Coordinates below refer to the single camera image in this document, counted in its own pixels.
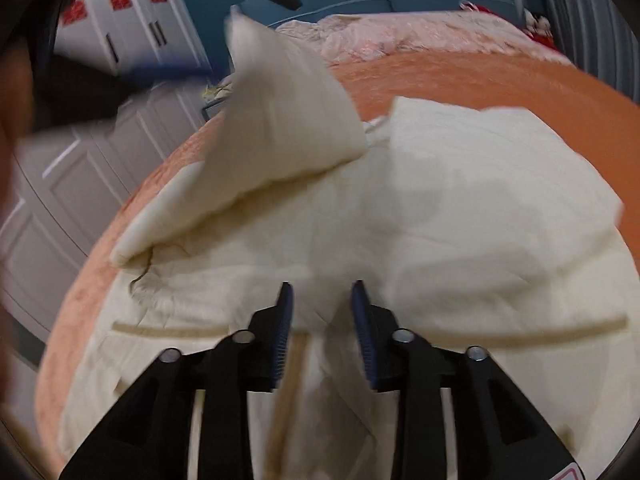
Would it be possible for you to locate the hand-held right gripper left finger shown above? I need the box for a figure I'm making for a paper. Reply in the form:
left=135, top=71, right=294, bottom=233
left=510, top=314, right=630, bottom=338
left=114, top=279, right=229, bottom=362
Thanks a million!
left=59, top=281, right=295, bottom=480

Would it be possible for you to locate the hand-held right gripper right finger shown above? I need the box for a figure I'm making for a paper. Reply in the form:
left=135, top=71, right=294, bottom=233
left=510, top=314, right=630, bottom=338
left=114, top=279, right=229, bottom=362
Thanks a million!
left=351, top=280, right=583, bottom=480

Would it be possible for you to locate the cream white garment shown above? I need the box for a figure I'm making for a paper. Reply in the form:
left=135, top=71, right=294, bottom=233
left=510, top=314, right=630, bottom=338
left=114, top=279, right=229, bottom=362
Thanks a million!
left=57, top=7, right=626, bottom=480

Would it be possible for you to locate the person's left forearm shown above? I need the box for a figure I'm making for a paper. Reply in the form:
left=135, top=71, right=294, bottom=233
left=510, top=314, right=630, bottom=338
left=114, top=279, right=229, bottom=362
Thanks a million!
left=0, top=52, right=36, bottom=391

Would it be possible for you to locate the pale yellow cloth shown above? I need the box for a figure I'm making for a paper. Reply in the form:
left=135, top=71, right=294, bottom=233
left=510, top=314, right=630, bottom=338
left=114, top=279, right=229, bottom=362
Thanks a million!
left=202, top=77, right=235, bottom=101

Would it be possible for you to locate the grey nightstand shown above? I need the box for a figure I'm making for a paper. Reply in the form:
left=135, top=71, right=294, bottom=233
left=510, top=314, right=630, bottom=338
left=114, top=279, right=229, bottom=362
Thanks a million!
left=200, top=82, right=236, bottom=123

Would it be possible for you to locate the white panelled wardrobe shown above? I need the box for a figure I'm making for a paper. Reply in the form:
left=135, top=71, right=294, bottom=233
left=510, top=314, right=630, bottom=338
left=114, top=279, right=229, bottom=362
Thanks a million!
left=0, top=0, right=236, bottom=346

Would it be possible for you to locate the pink lace quilt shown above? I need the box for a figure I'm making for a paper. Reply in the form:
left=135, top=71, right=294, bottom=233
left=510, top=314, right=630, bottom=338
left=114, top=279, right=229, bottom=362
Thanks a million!
left=272, top=10, right=576, bottom=67

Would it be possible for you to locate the orange bed blanket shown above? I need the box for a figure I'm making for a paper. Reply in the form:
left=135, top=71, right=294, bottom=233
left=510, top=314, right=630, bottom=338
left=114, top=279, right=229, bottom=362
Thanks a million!
left=37, top=50, right=640, bottom=463

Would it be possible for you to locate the red cloth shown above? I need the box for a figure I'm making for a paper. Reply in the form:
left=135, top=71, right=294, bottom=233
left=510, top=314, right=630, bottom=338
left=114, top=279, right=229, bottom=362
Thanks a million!
left=460, top=0, right=568, bottom=53

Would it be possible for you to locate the grey curtain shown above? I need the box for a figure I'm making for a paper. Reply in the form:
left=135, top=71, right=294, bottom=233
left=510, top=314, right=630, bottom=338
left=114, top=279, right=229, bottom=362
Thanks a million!
left=532, top=0, right=640, bottom=98

